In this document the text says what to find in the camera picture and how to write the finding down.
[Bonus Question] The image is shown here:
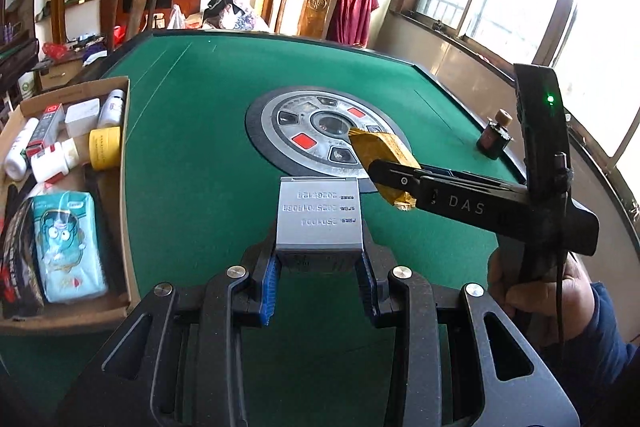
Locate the red garment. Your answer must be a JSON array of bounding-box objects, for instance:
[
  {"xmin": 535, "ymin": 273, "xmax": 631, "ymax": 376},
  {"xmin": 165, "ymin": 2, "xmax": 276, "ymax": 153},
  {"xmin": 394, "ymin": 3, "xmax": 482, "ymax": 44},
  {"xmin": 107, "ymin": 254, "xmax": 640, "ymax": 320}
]
[{"xmin": 327, "ymin": 0, "xmax": 381, "ymax": 48}]

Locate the person's right hand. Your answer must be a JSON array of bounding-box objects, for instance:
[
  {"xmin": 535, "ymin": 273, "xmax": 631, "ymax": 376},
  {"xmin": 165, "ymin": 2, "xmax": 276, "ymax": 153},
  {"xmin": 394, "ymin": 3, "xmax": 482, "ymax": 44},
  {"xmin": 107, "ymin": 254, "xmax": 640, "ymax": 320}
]
[{"xmin": 487, "ymin": 249, "xmax": 596, "ymax": 348}]

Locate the red and white carton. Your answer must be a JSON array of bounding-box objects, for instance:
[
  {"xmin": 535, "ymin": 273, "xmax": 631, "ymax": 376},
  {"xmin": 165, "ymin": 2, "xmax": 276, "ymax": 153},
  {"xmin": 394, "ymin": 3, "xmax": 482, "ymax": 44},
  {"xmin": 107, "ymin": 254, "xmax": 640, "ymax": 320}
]
[{"xmin": 25, "ymin": 103, "xmax": 66, "ymax": 159}]

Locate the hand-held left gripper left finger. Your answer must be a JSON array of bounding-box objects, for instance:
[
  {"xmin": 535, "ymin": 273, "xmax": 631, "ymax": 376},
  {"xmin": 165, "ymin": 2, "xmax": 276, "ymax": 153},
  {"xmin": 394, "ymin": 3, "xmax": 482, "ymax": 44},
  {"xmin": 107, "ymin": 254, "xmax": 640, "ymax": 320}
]
[{"xmin": 52, "ymin": 227, "xmax": 281, "ymax": 427}]

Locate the white bottle with red label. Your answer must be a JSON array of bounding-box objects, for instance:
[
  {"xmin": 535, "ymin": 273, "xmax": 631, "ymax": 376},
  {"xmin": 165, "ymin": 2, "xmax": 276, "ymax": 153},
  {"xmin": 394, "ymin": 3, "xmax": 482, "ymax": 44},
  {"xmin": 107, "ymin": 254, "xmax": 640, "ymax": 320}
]
[{"xmin": 30, "ymin": 138, "xmax": 81, "ymax": 184}]

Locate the white plastic bag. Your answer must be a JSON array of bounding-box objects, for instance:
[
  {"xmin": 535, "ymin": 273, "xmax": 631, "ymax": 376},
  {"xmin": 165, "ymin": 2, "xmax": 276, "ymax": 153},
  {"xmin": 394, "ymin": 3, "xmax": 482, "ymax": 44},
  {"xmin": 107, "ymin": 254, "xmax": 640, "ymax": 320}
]
[{"xmin": 166, "ymin": 4, "xmax": 188, "ymax": 30}]

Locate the person's right forearm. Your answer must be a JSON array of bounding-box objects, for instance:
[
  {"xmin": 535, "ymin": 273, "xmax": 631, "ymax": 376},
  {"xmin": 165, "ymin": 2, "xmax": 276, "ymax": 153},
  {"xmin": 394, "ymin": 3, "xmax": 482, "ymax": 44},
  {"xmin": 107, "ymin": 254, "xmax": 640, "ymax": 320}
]
[{"xmin": 540, "ymin": 282, "xmax": 640, "ymax": 427}]

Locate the white bucket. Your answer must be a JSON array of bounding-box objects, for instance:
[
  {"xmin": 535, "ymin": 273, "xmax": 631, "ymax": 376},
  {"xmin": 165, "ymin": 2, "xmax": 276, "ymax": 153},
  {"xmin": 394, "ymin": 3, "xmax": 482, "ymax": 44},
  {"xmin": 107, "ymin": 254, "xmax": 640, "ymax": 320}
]
[{"xmin": 17, "ymin": 72, "xmax": 37, "ymax": 100}]

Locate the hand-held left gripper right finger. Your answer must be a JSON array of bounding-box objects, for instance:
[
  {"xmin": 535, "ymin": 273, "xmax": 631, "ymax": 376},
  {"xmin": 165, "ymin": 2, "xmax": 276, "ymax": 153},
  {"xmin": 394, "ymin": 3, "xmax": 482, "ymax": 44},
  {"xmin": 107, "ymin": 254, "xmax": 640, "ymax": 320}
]
[{"xmin": 352, "ymin": 219, "xmax": 581, "ymax": 427}]

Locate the grey carton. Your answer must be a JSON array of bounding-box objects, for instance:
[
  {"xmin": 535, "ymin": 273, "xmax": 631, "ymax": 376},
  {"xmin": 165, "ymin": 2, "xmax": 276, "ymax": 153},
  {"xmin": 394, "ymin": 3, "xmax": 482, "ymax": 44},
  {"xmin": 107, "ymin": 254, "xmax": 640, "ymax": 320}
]
[{"xmin": 274, "ymin": 176, "xmax": 365, "ymax": 273}]

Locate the teal tissue pack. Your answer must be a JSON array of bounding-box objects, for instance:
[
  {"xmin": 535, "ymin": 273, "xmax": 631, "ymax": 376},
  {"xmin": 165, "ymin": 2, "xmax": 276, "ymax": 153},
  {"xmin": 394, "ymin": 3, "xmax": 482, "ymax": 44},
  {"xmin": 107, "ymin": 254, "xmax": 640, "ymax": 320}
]
[{"xmin": 31, "ymin": 189, "xmax": 109, "ymax": 304}]

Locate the yellow jar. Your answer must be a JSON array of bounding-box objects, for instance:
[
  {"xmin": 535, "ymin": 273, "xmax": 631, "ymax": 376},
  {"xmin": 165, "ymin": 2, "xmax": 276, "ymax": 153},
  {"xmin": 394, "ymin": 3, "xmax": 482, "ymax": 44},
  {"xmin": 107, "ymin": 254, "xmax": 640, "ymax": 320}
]
[{"xmin": 88, "ymin": 126, "xmax": 122, "ymax": 171}]

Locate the small white bottle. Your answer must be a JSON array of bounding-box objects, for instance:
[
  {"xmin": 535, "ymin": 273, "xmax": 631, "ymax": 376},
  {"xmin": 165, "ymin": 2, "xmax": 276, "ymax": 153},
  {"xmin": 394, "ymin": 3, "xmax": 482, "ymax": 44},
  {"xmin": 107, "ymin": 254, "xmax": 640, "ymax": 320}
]
[{"xmin": 96, "ymin": 88, "xmax": 127, "ymax": 129}]

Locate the black bag and clothes pile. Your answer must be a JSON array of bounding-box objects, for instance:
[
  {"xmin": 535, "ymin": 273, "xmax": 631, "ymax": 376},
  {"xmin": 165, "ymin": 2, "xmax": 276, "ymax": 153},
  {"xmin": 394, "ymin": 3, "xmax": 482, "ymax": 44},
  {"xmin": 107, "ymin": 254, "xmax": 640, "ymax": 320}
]
[{"xmin": 202, "ymin": 0, "xmax": 271, "ymax": 32}]

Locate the green felt mahjong table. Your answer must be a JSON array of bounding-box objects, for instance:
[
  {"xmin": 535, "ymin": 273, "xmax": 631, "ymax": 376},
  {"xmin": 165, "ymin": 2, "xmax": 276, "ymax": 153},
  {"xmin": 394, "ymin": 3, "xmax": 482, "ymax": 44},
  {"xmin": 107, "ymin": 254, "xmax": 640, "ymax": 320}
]
[{"xmin": 0, "ymin": 29, "xmax": 626, "ymax": 427}]

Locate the yellow packet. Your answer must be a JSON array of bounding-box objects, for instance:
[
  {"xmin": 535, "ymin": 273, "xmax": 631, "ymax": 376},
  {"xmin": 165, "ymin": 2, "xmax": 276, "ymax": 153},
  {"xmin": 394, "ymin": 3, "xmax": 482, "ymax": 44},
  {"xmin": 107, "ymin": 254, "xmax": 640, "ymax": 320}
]
[{"xmin": 347, "ymin": 127, "xmax": 422, "ymax": 212}]

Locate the black snack packet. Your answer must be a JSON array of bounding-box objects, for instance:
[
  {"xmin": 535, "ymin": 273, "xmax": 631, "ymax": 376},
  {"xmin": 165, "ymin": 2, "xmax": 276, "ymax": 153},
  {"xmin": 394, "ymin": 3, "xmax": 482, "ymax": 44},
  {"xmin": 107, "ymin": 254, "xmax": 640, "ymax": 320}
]
[{"xmin": 0, "ymin": 194, "xmax": 46, "ymax": 320}]

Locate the small white box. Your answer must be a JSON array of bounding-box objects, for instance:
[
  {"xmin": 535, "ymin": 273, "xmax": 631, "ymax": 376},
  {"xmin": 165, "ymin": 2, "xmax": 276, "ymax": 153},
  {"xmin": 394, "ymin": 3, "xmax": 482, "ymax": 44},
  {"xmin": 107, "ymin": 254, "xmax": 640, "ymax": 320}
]
[{"xmin": 64, "ymin": 98, "xmax": 102, "ymax": 138}]

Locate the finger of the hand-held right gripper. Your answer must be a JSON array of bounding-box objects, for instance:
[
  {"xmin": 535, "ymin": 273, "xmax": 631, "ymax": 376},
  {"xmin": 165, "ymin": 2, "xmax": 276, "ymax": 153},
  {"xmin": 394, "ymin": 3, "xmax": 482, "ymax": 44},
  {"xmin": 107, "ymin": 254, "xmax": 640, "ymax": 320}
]
[
  {"xmin": 419, "ymin": 166, "xmax": 524, "ymax": 190},
  {"xmin": 367, "ymin": 159, "xmax": 453, "ymax": 208}
]

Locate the small brown bottle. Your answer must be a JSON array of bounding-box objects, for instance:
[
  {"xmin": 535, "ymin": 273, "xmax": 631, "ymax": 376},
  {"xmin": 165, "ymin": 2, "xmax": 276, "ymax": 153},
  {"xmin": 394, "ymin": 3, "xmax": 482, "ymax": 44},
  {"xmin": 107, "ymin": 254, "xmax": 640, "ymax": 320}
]
[{"xmin": 476, "ymin": 108, "xmax": 512, "ymax": 159}]

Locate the carved light wooden chair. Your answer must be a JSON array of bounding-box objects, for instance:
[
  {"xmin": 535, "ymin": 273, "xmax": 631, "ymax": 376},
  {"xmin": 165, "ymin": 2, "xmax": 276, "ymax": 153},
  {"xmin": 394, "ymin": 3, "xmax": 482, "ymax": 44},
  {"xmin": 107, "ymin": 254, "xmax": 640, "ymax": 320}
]
[{"xmin": 274, "ymin": 0, "xmax": 348, "ymax": 40}]

